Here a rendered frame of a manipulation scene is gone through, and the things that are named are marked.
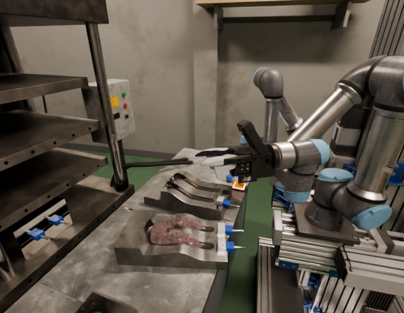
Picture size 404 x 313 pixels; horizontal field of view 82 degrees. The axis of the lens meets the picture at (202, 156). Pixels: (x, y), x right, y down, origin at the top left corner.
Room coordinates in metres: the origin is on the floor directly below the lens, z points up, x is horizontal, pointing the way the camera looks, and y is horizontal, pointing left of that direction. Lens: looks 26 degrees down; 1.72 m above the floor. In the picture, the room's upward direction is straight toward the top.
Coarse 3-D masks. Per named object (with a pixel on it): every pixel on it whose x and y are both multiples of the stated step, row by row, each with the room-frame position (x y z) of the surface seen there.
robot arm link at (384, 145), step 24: (384, 72) 0.66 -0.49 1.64; (384, 96) 0.64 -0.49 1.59; (384, 120) 0.63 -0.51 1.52; (384, 144) 0.61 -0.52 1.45; (360, 168) 0.65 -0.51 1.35; (384, 168) 0.60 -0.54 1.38; (360, 192) 0.62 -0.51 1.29; (384, 192) 0.61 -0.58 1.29; (360, 216) 0.58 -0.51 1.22; (384, 216) 0.59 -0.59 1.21
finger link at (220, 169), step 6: (216, 156) 0.51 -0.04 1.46; (222, 156) 0.51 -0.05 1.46; (228, 156) 0.51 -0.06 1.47; (204, 162) 0.49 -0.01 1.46; (210, 162) 0.49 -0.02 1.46; (216, 162) 0.49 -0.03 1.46; (222, 162) 0.49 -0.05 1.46; (216, 168) 0.49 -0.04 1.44; (222, 168) 0.50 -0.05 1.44; (228, 168) 0.51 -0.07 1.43; (216, 174) 0.49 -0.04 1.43; (222, 174) 0.50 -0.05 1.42
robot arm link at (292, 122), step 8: (256, 72) 1.39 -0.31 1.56; (256, 80) 1.35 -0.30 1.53; (280, 104) 1.34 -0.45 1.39; (288, 104) 1.35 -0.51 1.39; (280, 112) 1.36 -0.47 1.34; (288, 112) 1.34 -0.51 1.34; (288, 120) 1.35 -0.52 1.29; (296, 120) 1.35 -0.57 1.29; (288, 128) 1.37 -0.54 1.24; (296, 128) 1.34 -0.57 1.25; (288, 136) 1.43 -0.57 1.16
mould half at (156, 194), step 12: (168, 180) 1.37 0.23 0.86; (180, 180) 1.26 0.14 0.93; (192, 180) 1.30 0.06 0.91; (156, 192) 1.23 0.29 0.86; (168, 192) 1.12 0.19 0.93; (192, 192) 1.19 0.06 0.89; (204, 192) 1.19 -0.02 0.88; (156, 204) 1.15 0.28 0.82; (168, 204) 1.12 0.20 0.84; (180, 204) 1.10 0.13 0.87; (192, 204) 1.07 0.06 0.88; (204, 204) 1.07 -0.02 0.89; (204, 216) 1.04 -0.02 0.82; (216, 216) 1.02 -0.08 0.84
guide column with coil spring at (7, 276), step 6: (0, 246) 0.70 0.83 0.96; (0, 252) 0.69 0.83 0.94; (0, 258) 0.68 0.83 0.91; (6, 258) 0.70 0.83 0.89; (0, 264) 0.67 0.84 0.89; (6, 264) 0.69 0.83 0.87; (0, 270) 0.67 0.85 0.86; (6, 270) 0.68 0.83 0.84; (12, 270) 0.70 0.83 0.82; (0, 276) 0.67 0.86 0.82; (6, 276) 0.67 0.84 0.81; (12, 276) 0.68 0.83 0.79
